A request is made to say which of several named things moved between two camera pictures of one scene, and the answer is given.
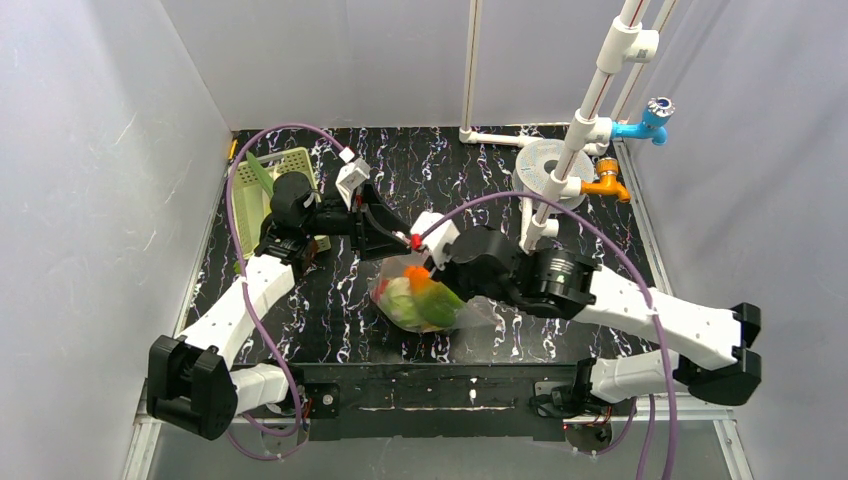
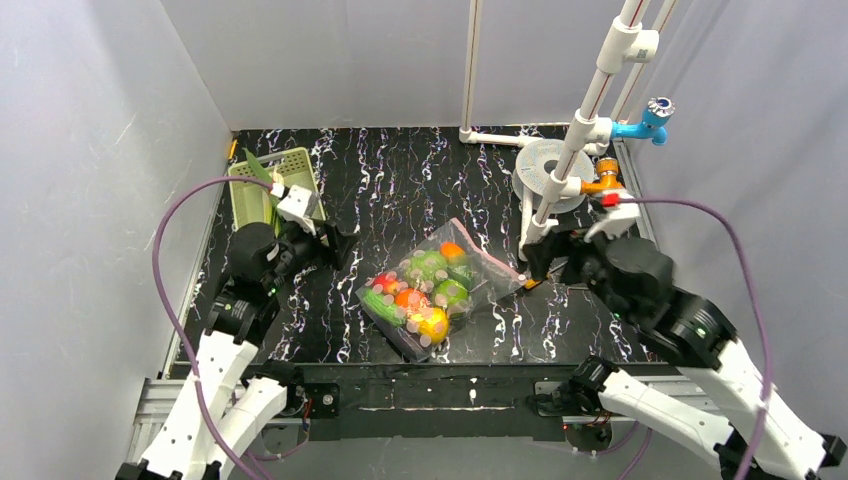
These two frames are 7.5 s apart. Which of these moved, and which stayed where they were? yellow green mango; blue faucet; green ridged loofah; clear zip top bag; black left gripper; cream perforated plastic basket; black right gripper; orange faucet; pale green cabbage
Moved: black right gripper; black left gripper; pale green cabbage; clear zip top bag; yellow green mango
Stayed: cream perforated plastic basket; green ridged loofah; blue faucet; orange faucet
